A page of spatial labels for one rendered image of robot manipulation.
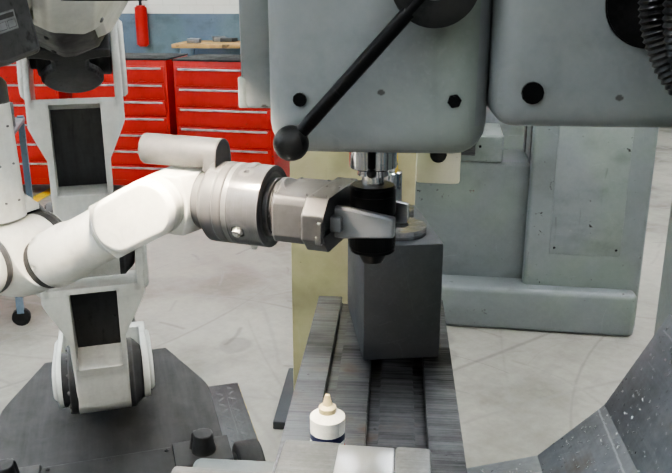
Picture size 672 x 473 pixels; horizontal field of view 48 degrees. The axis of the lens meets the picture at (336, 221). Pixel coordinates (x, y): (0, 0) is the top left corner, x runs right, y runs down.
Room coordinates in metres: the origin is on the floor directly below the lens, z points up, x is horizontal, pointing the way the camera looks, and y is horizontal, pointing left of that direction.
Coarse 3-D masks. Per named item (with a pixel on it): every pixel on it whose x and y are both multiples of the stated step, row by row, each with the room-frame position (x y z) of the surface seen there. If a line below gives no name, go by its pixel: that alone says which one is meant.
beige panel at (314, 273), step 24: (312, 168) 2.48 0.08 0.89; (336, 168) 2.47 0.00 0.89; (408, 168) 2.45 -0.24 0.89; (408, 192) 2.45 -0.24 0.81; (312, 264) 2.48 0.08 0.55; (336, 264) 2.47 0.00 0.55; (312, 288) 2.48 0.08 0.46; (336, 288) 2.47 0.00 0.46; (312, 312) 2.48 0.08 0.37; (288, 384) 2.58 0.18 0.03; (288, 408) 2.41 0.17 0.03
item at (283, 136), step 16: (400, 0) 0.61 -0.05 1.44; (416, 0) 0.61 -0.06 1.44; (432, 0) 0.61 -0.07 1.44; (448, 0) 0.61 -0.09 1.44; (464, 0) 0.61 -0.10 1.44; (400, 16) 0.61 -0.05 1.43; (416, 16) 0.61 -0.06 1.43; (432, 16) 0.61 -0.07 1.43; (448, 16) 0.61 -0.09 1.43; (464, 16) 0.61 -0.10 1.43; (384, 32) 0.61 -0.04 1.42; (400, 32) 0.62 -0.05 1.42; (368, 48) 0.62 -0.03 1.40; (384, 48) 0.62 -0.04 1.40; (352, 64) 0.62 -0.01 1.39; (368, 64) 0.62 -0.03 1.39; (352, 80) 0.62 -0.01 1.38; (336, 96) 0.62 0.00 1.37; (320, 112) 0.62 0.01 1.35; (288, 128) 0.62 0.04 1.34; (304, 128) 0.62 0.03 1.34; (288, 144) 0.61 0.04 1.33; (304, 144) 0.62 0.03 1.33; (288, 160) 0.62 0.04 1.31
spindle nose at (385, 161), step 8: (352, 152) 0.73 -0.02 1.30; (360, 152) 0.73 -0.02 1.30; (376, 152) 0.72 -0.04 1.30; (384, 152) 0.72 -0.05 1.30; (352, 160) 0.73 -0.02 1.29; (360, 160) 0.73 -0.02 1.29; (376, 160) 0.72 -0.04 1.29; (384, 160) 0.72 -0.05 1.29; (392, 160) 0.73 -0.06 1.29; (352, 168) 0.73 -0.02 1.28; (360, 168) 0.73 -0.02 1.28; (376, 168) 0.72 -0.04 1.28; (384, 168) 0.72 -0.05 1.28; (392, 168) 0.73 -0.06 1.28
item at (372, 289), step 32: (416, 224) 1.13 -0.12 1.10; (352, 256) 1.20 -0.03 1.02; (416, 256) 1.07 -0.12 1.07; (352, 288) 1.20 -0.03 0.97; (384, 288) 1.06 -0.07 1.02; (416, 288) 1.07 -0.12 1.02; (352, 320) 1.20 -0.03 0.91; (384, 320) 1.06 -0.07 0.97; (416, 320) 1.07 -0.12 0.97; (384, 352) 1.06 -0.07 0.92; (416, 352) 1.07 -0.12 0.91
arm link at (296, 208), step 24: (240, 168) 0.78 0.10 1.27; (264, 168) 0.77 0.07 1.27; (240, 192) 0.75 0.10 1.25; (264, 192) 0.76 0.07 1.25; (288, 192) 0.75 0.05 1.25; (312, 192) 0.75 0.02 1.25; (336, 192) 0.74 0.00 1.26; (240, 216) 0.75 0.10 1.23; (264, 216) 0.75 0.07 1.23; (288, 216) 0.73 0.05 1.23; (312, 216) 0.70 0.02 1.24; (240, 240) 0.76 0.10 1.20; (264, 240) 0.76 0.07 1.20; (288, 240) 0.73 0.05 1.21; (312, 240) 0.70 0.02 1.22; (336, 240) 0.74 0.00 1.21
